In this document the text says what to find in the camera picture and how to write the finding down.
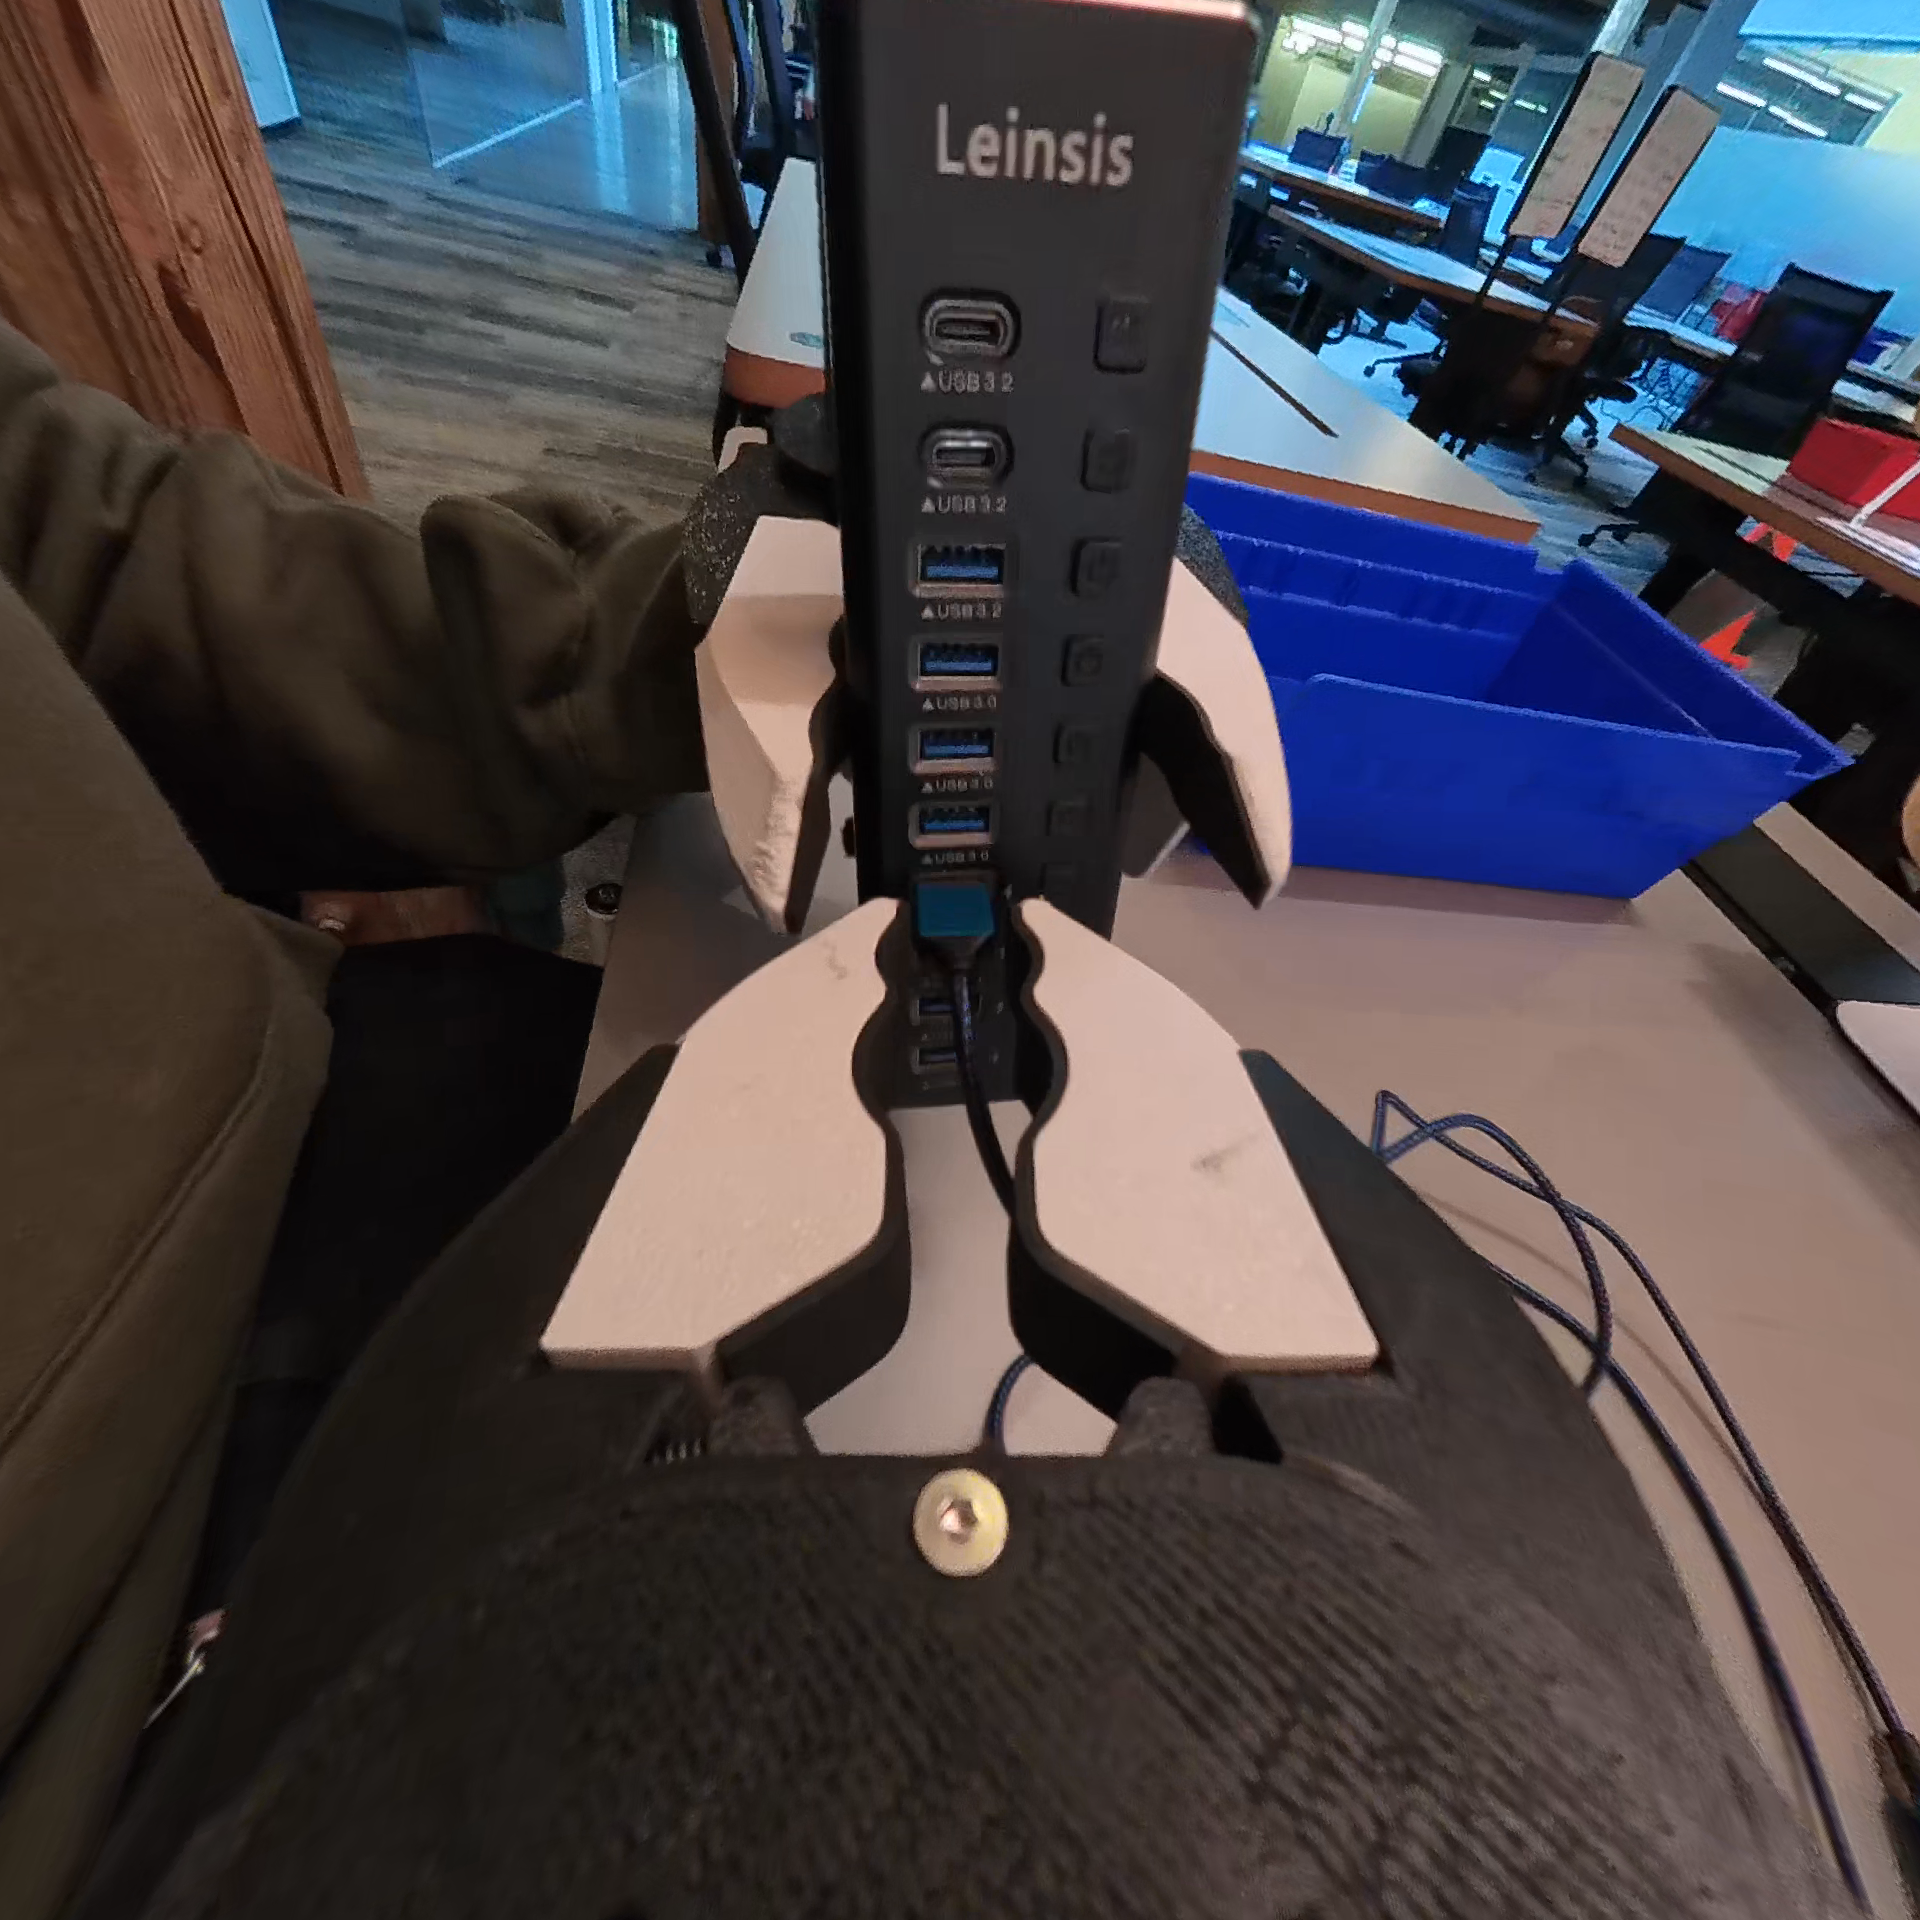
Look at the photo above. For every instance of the wooden office desk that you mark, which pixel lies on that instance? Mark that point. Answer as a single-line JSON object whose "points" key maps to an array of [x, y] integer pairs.
{"points": [[1428, 255]]}

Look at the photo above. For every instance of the white flat device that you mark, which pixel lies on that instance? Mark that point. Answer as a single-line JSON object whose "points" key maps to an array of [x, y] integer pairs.
{"points": [[1886, 1048]]}

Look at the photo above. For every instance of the person's black trousers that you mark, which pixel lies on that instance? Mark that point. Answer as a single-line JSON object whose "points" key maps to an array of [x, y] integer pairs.
{"points": [[435, 1084]]}

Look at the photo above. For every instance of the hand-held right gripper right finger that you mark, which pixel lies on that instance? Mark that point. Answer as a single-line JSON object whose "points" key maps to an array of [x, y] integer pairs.
{"points": [[1186, 1185]]}

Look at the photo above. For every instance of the wood-top desk with black legs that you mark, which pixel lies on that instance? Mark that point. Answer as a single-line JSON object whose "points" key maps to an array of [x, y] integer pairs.
{"points": [[1726, 478]]}

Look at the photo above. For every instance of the orange cone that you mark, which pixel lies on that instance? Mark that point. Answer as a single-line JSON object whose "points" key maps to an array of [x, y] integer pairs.
{"points": [[1731, 645]]}

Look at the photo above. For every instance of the black multi-port USB hub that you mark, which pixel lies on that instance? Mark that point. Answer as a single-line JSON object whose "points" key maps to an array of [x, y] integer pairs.
{"points": [[1040, 307]]}

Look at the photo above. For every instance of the red box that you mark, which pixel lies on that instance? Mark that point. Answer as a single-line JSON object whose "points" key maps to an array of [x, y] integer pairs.
{"points": [[1851, 467]]}

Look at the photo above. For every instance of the black office chair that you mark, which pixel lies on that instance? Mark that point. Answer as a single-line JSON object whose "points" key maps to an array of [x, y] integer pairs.
{"points": [[1614, 347], [1800, 347]]}

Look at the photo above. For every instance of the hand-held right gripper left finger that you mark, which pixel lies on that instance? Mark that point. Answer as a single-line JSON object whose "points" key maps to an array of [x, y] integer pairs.
{"points": [[740, 1185]]}

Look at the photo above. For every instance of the blue plastic bin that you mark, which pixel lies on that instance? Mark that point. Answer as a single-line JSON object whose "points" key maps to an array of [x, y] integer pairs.
{"points": [[1495, 796]]}

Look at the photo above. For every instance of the wooden pillar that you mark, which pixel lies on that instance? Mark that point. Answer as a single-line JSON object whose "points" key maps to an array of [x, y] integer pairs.
{"points": [[137, 176]]}

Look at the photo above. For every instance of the whiteboard on stand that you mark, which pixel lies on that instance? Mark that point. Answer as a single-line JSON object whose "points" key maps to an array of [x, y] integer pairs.
{"points": [[1651, 176], [1581, 139]]}

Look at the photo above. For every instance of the person's left forearm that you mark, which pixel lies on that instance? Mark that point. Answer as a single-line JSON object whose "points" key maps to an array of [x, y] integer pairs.
{"points": [[376, 645]]}

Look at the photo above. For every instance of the person's olive sweatshirt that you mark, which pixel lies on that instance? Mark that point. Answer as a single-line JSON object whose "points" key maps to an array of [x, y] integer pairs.
{"points": [[120, 1195]]}

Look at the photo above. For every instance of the grey desk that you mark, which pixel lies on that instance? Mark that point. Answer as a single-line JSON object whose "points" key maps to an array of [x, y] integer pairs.
{"points": [[1495, 1024]]}

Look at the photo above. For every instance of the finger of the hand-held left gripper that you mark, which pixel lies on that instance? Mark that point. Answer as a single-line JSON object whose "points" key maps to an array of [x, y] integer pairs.
{"points": [[1234, 723], [756, 709]]}

